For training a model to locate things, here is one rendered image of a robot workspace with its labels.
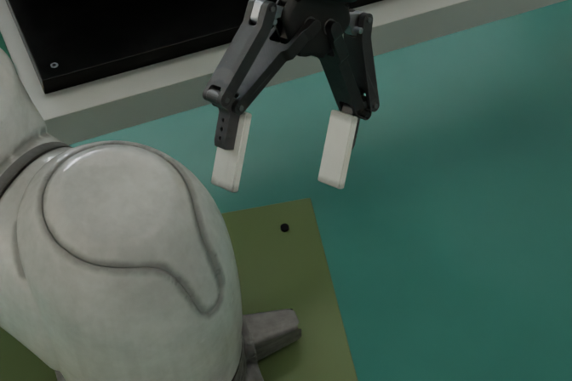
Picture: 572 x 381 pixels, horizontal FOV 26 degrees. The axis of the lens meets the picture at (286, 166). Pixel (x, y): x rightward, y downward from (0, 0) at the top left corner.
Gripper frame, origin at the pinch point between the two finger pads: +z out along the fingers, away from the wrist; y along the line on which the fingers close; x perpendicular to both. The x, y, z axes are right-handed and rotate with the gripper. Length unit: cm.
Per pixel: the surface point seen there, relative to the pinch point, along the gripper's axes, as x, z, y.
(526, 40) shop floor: -74, -7, -142
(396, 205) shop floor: -64, 25, -98
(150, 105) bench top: -34.3, 1.5, -11.7
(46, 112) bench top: -39.0, 3.8, -0.8
